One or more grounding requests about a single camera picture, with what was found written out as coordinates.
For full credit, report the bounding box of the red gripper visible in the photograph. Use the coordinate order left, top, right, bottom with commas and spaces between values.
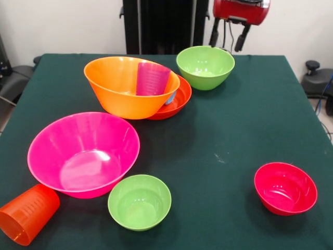
209, 0, 271, 53

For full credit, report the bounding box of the large green bowl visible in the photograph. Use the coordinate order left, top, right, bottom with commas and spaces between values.
176, 45, 236, 91

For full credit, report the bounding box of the red-orange bowl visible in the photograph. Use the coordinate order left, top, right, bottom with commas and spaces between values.
147, 74, 193, 121

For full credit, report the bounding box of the blue cup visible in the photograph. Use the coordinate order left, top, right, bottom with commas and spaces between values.
165, 91, 178, 105

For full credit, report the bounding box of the purple cup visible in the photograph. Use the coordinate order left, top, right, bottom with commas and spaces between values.
135, 61, 172, 96

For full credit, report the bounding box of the large orange bowl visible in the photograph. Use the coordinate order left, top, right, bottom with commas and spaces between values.
83, 56, 181, 120

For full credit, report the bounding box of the large pink bowl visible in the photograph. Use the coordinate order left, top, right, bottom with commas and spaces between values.
27, 111, 141, 199

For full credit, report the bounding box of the small green bowl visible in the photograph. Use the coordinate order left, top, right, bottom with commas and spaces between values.
107, 174, 172, 232

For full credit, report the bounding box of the red-orange cup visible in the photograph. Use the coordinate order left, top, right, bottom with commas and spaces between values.
0, 183, 61, 246

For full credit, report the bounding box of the small pink bowl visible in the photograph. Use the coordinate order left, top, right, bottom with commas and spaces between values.
254, 162, 318, 217

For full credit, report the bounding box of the dark green table cloth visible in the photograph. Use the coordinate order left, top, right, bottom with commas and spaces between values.
0, 53, 333, 250

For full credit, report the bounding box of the black wall cable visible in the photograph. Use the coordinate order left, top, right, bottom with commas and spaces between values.
222, 20, 235, 54

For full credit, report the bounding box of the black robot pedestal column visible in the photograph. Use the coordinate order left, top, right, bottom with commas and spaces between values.
119, 0, 210, 55

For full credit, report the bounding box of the black pedestal leg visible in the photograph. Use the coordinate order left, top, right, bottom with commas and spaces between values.
0, 65, 34, 105
301, 60, 333, 117

